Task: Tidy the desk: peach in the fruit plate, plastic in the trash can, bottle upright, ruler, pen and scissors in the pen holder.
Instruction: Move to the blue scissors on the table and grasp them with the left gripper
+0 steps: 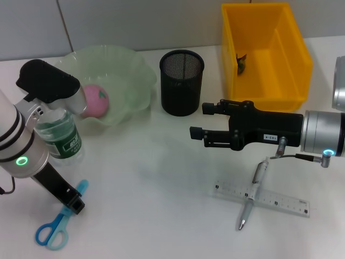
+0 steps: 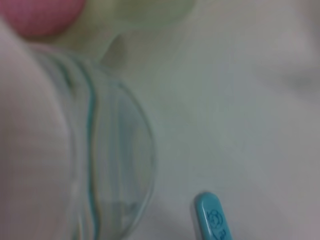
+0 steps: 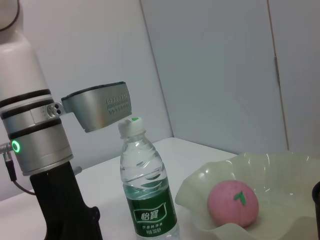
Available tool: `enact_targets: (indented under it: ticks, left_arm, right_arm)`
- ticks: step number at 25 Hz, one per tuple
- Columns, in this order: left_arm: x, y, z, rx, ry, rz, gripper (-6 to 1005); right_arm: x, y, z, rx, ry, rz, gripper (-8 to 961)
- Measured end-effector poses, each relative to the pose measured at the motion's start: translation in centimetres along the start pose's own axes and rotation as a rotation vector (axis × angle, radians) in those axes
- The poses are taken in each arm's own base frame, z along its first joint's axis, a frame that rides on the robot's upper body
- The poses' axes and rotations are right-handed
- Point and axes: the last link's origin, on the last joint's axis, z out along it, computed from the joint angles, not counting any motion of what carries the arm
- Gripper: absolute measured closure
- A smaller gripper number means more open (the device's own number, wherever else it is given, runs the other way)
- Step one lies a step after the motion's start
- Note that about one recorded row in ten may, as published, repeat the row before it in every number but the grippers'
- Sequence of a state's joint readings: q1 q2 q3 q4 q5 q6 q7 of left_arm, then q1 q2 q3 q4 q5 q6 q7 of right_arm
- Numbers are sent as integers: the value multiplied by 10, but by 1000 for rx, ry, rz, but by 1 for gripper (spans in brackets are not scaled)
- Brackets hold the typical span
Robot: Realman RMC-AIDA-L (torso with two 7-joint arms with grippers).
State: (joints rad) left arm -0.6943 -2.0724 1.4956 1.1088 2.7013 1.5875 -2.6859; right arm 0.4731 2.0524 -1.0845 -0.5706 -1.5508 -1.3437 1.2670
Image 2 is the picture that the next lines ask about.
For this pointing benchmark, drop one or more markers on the pale green glass fruit plate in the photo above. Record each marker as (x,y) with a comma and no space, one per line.
(140,12)

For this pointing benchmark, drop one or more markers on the clear green-label water bottle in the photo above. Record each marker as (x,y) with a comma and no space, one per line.
(75,137)

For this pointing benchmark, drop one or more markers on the blue scissors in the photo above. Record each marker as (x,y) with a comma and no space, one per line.
(212,215)

